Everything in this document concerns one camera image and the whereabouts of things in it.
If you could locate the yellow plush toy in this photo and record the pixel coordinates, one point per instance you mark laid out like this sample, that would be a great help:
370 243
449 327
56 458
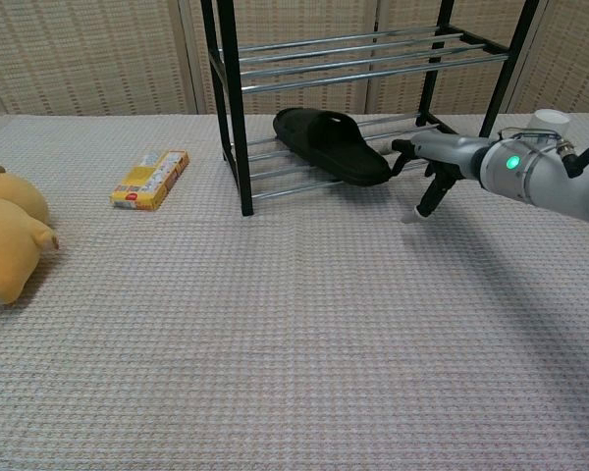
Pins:
5 235

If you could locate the black rubber slipper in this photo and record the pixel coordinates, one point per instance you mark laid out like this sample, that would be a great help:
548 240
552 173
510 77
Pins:
329 147

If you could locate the white floral paper cup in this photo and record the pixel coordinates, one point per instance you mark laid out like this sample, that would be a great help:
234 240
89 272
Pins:
550 120

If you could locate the beige waffle tablecloth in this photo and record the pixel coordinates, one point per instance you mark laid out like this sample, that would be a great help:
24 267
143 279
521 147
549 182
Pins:
226 343

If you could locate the black metal shoe rack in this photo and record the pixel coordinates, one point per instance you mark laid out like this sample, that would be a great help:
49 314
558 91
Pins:
235 98

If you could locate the woven folding screen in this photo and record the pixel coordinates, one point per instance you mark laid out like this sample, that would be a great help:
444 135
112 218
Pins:
88 54

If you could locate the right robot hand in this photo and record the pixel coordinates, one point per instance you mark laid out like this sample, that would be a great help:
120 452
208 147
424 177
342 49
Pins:
444 152

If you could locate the yellow cardboard box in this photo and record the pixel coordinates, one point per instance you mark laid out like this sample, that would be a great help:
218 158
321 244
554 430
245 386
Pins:
149 179

